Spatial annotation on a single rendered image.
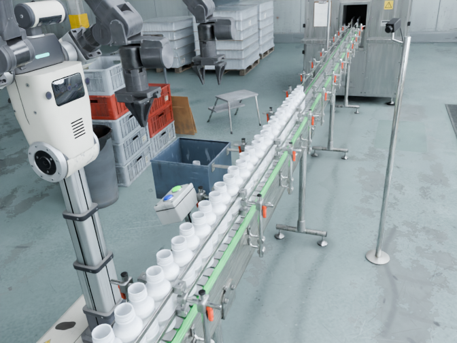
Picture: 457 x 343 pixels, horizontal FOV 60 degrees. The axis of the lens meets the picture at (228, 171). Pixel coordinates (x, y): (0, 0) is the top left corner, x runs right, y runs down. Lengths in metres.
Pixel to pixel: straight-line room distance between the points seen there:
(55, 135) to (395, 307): 1.99
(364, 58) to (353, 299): 3.94
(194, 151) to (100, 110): 1.63
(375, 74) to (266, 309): 4.15
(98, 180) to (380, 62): 4.01
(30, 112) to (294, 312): 1.72
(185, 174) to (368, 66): 4.29
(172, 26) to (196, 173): 6.66
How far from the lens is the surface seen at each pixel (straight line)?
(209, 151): 2.18
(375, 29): 5.79
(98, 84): 3.61
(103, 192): 3.53
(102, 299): 1.87
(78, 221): 1.67
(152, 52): 0.97
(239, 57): 7.85
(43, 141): 1.50
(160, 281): 0.91
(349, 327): 2.39
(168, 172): 1.97
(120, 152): 3.74
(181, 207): 1.26
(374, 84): 5.92
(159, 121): 4.54
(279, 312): 2.42
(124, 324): 0.85
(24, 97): 1.46
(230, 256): 1.23
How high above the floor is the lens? 1.74
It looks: 26 degrees down
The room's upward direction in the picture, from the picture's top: 4 degrees counter-clockwise
